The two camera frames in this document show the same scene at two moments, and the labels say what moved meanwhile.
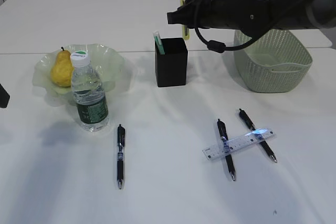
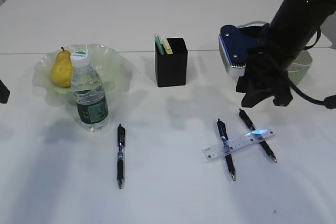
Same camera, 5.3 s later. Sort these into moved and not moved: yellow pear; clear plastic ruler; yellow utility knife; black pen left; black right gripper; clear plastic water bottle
Moved: yellow utility knife; black right gripper
Not moved: yellow pear; clear plastic ruler; clear plastic water bottle; black pen left
